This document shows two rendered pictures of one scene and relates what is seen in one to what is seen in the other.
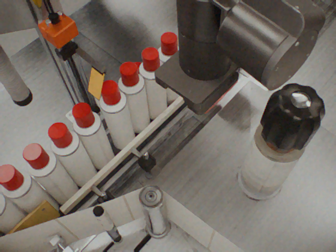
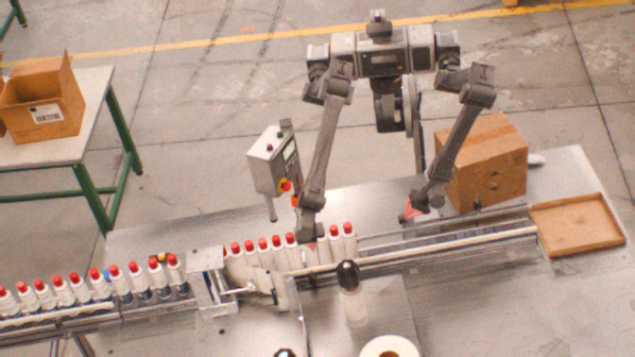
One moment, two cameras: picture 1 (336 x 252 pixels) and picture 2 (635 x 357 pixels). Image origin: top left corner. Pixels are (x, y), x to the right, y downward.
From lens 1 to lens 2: 2.53 m
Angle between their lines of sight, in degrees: 32
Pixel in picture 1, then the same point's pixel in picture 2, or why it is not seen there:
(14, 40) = (351, 174)
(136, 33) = (374, 217)
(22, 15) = (274, 194)
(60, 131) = (276, 238)
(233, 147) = not seen: hidden behind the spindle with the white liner
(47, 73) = not seen: hidden behind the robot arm
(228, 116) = (371, 283)
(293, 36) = (300, 228)
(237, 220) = (330, 327)
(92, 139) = (289, 250)
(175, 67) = not seen: hidden behind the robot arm
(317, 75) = (450, 295)
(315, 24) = (307, 228)
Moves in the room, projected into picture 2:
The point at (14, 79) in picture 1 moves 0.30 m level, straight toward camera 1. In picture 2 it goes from (271, 210) to (263, 271)
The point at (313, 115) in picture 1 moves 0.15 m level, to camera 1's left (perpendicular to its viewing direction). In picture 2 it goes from (345, 271) to (310, 255)
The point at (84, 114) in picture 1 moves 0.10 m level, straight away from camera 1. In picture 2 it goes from (288, 237) to (296, 218)
